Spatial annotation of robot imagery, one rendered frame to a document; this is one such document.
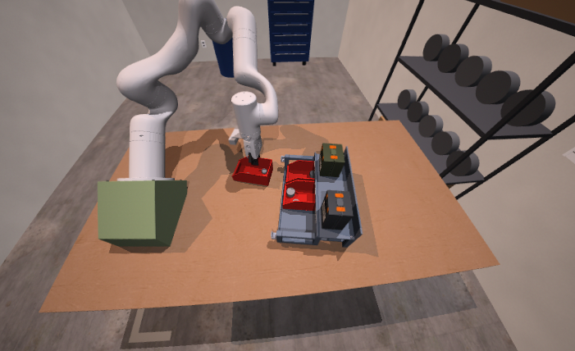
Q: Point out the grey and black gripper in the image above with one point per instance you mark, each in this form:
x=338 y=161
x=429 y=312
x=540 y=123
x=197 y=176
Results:
x=253 y=151

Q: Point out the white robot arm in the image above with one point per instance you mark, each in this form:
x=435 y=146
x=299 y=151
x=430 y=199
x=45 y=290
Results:
x=139 y=83

